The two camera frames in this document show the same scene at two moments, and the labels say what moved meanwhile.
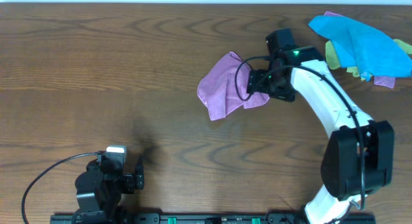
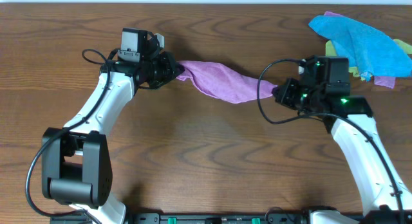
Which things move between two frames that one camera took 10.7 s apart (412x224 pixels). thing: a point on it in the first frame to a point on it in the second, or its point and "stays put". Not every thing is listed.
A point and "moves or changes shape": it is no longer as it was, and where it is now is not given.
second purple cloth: (385, 81) stays put
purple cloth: (224, 88) moves or changes shape
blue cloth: (358, 46) stays put
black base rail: (115, 217) stays put
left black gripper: (138, 178) to (169, 71)
